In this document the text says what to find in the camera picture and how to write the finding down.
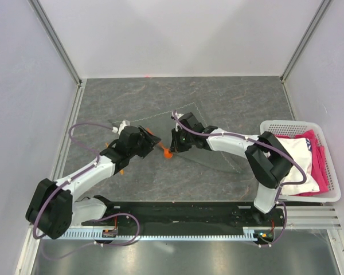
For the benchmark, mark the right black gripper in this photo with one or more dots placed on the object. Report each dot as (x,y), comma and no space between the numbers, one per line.
(176,146)

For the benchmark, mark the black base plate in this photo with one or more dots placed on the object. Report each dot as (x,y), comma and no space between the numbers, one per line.
(236,214)

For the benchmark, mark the orange plastic knife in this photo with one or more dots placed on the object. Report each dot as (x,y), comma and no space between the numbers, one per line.
(116,157)

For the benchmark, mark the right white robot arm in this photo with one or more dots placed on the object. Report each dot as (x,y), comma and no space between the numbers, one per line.
(268,159)

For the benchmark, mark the orange plastic spoon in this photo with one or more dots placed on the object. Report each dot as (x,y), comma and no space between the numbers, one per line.
(166,152)

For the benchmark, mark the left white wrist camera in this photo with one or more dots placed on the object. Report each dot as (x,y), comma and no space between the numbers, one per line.
(118,126)

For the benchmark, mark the left aluminium frame post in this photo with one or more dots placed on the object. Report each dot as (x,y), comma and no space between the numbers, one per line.
(49,29)

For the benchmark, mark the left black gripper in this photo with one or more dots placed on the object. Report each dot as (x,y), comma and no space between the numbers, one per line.
(148,143)

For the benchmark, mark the slotted cable duct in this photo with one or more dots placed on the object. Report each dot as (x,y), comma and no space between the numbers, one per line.
(99,234)

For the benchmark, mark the grey cloth napkin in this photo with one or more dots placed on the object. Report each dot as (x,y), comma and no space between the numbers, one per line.
(190,118)

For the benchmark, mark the aluminium frame post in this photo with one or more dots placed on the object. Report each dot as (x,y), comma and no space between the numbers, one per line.
(49,29)
(305,39)

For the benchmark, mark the white plastic basket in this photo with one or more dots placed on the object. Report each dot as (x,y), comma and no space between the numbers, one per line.
(291,129)

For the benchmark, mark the right aluminium frame post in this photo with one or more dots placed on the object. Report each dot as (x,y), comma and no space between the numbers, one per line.
(305,39)

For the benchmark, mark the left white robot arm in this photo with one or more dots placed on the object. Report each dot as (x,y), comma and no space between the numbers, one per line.
(55,205)

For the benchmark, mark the pink cloth in basket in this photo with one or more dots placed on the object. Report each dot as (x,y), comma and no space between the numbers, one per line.
(318,171)

